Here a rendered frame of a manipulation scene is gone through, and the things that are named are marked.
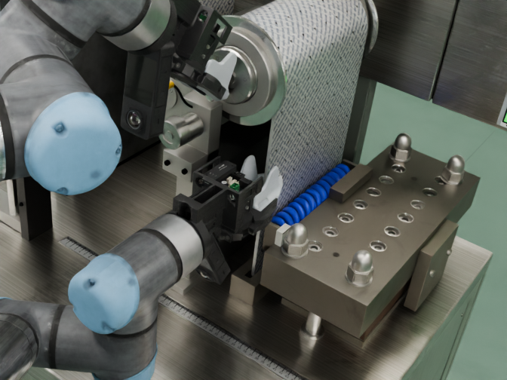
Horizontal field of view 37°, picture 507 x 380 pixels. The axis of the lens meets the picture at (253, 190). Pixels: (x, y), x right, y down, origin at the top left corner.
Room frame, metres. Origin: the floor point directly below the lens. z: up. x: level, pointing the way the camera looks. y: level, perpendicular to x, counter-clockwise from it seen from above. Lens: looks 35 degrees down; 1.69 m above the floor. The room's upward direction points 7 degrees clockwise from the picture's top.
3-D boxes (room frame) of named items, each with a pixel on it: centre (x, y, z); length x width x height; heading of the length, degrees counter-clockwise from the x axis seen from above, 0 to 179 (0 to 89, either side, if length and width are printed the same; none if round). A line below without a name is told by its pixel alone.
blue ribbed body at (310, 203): (0.95, -0.09, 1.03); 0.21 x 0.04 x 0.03; 149
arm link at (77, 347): (0.62, 0.15, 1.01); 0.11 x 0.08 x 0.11; 92
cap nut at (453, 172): (1.05, -0.32, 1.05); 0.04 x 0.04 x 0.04
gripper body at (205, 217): (0.76, 0.05, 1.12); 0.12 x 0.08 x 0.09; 149
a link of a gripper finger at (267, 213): (0.80, 0.00, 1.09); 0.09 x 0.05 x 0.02; 148
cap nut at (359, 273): (0.77, -0.15, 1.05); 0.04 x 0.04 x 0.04
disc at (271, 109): (0.89, 0.04, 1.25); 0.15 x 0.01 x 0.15; 59
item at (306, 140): (0.96, -0.07, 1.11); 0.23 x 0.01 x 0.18; 149
